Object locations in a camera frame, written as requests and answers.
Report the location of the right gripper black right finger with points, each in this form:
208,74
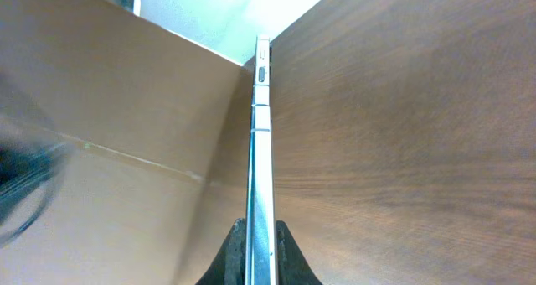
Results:
293,268

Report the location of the black Galaxy flip phone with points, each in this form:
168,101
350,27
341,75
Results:
260,242

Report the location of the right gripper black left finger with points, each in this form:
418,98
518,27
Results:
228,266

